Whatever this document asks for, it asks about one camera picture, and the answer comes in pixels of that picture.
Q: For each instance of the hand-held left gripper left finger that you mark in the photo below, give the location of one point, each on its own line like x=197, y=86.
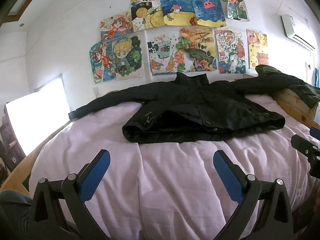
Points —
x=96, y=177

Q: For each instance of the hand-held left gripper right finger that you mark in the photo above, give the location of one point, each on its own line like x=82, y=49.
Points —
x=227, y=177

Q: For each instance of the wooden bed frame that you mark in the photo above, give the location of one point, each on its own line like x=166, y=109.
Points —
x=295, y=105

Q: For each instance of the brown framed panel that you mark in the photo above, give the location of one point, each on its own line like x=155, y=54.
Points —
x=22, y=2

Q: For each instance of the landscape drawing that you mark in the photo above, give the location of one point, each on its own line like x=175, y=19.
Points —
x=198, y=48

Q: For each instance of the black jacket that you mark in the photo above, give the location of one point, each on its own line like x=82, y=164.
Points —
x=200, y=105

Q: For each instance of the white wall conduit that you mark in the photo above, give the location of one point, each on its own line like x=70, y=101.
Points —
x=148, y=40

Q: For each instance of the fish on sand drawing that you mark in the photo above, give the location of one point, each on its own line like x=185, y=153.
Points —
x=177, y=8

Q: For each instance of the blond character drawing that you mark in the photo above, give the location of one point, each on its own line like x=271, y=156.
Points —
x=127, y=56

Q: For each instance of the red-haired character drawing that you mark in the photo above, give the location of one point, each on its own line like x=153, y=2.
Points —
x=233, y=3

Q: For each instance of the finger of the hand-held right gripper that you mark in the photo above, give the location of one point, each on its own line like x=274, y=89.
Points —
x=303, y=143
x=315, y=131

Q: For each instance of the pink blanket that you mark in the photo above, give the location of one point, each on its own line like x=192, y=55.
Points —
x=162, y=180

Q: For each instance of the white wall plate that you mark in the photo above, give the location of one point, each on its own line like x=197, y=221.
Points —
x=96, y=92

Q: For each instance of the pig and chick drawing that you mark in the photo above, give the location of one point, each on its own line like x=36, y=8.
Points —
x=257, y=50

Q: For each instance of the orange-haired girl drawing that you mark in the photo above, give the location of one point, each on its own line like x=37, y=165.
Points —
x=116, y=27

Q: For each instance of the fruit drink drawing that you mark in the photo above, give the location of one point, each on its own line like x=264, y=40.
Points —
x=163, y=55

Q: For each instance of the pink jellyfish drawing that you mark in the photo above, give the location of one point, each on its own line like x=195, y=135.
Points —
x=208, y=7

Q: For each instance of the dark storage boxes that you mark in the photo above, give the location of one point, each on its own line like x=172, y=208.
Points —
x=10, y=147

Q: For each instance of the pineapple drawing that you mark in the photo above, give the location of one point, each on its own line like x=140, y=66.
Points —
x=147, y=13

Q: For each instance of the person's leg in jeans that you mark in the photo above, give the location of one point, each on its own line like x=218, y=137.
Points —
x=13, y=212

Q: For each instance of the bright window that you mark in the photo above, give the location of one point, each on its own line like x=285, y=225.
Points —
x=37, y=115

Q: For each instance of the white air conditioner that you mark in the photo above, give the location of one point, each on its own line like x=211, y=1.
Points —
x=296, y=28

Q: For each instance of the busy collage drawing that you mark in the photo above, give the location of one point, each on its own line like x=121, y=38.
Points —
x=230, y=51

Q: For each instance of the swimming girl drawing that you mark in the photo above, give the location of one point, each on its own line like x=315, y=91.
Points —
x=101, y=63

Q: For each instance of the dark green cloth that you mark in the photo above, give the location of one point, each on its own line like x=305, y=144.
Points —
x=306, y=93

